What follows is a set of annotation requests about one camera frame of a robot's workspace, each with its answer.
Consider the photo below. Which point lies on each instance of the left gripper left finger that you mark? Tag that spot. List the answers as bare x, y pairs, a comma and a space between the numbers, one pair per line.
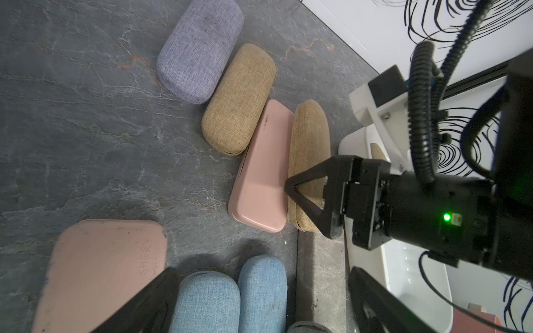
150, 310

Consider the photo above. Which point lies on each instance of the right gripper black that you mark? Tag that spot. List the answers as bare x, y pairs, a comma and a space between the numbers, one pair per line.
453, 217

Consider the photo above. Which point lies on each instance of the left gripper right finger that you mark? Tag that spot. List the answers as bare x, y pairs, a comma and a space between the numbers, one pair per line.
377, 310

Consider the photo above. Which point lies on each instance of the purple fabric glasses case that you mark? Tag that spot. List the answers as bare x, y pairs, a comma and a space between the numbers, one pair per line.
194, 56

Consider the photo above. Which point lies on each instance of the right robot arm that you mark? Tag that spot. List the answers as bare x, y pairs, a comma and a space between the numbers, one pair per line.
496, 143

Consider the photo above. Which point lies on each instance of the white plastic storage tray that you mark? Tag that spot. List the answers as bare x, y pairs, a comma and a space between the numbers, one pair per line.
395, 264

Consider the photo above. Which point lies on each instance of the light blue glasses case left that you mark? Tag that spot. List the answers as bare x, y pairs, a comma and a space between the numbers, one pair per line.
208, 301

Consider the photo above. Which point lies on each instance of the light blue glasses case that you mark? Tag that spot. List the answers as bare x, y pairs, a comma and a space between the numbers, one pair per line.
208, 301
263, 289

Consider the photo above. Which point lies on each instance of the pink glasses case upper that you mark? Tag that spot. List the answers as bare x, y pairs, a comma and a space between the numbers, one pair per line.
258, 198

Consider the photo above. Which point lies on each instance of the pink glasses case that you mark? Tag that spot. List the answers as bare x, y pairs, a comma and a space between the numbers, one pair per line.
96, 267
258, 198

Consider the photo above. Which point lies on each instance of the grey fabric glasses case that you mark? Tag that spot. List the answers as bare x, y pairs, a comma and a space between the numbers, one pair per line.
307, 327

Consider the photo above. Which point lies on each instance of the pink glasses case lower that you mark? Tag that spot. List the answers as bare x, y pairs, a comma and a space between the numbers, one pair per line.
96, 267

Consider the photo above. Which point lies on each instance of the light blue glasses case middle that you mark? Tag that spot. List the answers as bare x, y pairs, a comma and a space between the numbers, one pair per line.
263, 289

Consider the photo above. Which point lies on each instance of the tan fabric glasses case upper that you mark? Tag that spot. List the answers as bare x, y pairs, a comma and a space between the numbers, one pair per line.
235, 108

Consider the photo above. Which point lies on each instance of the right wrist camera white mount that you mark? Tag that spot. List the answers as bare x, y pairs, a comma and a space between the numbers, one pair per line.
381, 107

